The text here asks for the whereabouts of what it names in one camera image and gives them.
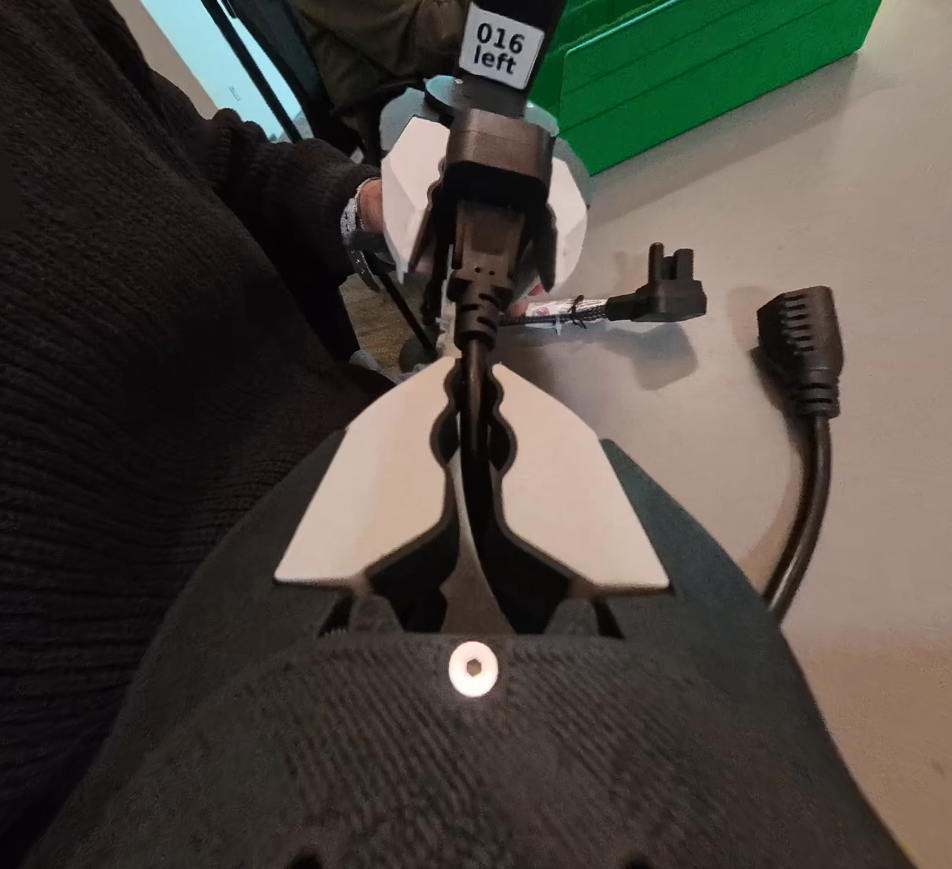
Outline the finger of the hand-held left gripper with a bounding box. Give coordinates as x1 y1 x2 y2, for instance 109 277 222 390
532 139 590 296
379 119 451 284

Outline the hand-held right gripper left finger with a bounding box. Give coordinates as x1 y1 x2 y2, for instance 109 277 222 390
272 356 462 585

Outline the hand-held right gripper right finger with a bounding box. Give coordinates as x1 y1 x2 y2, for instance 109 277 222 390
485 361 672 593

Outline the black power cord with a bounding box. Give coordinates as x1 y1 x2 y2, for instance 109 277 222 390
445 196 841 621

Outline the person's left forearm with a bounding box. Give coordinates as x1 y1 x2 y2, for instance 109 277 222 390
201 107 380 253

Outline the grey desk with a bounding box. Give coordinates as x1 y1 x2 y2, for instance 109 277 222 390
338 0 952 869

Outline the person's left hand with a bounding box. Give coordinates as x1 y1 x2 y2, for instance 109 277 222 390
508 278 549 320

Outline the green plastic bin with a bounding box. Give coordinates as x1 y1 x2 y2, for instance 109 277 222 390
524 0 923 176

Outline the black office chair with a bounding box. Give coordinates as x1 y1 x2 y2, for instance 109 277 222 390
145 0 332 141

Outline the person's torso in black sweater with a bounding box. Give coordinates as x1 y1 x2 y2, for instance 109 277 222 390
0 0 395 863

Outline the grey perforated wrist strap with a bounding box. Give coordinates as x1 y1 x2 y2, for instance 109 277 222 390
341 200 388 290

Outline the black braided cable with plug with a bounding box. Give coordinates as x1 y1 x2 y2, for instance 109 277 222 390
494 243 709 331

